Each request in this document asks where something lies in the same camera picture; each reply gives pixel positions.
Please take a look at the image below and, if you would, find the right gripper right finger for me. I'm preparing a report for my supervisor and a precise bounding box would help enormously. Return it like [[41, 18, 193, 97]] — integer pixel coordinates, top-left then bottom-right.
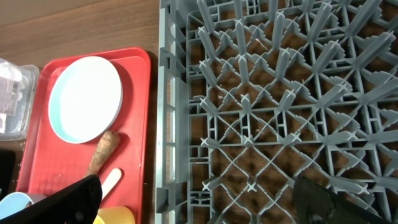
[[293, 176, 386, 224]]

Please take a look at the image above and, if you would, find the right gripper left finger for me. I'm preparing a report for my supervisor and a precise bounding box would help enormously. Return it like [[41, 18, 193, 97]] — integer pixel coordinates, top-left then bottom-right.
[[1, 175, 103, 224]]

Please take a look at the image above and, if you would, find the grey dishwasher rack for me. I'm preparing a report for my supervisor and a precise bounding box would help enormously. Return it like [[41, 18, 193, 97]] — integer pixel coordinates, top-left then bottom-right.
[[154, 0, 397, 223]]

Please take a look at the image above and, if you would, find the clear plastic waste bin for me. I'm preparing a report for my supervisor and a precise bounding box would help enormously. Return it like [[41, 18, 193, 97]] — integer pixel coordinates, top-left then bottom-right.
[[1, 58, 39, 141]]

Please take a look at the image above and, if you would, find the yellow plastic cup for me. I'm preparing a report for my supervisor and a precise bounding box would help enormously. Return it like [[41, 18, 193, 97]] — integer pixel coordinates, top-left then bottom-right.
[[93, 206, 136, 224]]

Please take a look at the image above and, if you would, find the white plastic spoon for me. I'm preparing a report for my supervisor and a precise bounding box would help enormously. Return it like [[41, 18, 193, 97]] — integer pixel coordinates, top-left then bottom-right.
[[101, 168, 123, 200]]

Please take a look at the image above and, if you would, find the red serving tray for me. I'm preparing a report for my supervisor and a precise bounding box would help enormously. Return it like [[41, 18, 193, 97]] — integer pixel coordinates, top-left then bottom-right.
[[16, 47, 151, 223]]

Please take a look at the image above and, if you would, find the small light blue plate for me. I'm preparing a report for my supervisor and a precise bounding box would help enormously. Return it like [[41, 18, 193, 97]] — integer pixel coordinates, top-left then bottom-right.
[[0, 192, 46, 219]]

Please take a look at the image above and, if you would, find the brown carrot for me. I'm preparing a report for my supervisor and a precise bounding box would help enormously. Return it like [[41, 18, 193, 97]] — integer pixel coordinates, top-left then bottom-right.
[[85, 131, 120, 177]]

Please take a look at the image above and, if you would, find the black rectangular tray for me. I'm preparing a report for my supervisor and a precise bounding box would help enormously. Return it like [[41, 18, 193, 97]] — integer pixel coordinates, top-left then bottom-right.
[[0, 149, 16, 199]]

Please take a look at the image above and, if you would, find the large light blue plate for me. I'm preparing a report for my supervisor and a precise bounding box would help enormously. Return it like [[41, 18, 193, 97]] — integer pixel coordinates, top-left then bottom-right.
[[48, 56, 123, 144]]

